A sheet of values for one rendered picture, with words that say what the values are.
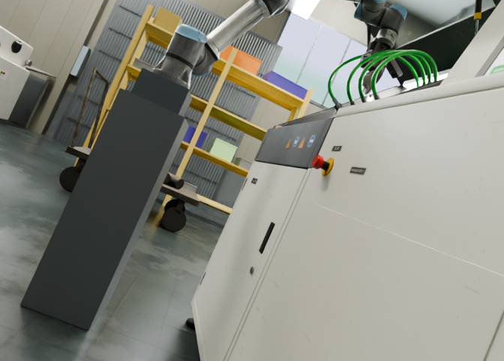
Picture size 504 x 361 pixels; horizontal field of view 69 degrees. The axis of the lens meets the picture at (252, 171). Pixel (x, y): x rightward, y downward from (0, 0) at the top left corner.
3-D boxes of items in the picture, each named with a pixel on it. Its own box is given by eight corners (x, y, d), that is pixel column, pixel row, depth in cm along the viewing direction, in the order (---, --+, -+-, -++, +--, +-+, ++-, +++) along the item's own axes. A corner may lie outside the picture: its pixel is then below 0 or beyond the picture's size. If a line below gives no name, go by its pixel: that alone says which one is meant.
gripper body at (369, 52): (356, 67, 146) (368, 40, 147) (373, 77, 148) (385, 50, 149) (367, 63, 139) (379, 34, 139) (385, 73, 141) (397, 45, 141)
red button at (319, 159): (307, 169, 95) (314, 151, 95) (319, 175, 96) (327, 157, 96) (314, 170, 90) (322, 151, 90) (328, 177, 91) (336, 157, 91)
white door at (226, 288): (193, 296, 166) (253, 160, 169) (197, 299, 167) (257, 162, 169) (208, 388, 103) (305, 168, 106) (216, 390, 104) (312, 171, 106)
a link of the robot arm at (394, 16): (385, 10, 149) (405, 17, 148) (374, 34, 149) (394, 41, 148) (390, -1, 141) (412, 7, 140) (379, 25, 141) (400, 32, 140)
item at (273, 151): (256, 160, 167) (269, 128, 168) (264, 164, 168) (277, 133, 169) (306, 167, 107) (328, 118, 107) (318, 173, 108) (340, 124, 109)
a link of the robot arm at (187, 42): (160, 48, 132) (175, 14, 133) (172, 61, 146) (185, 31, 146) (189, 60, 131) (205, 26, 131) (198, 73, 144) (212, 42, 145)
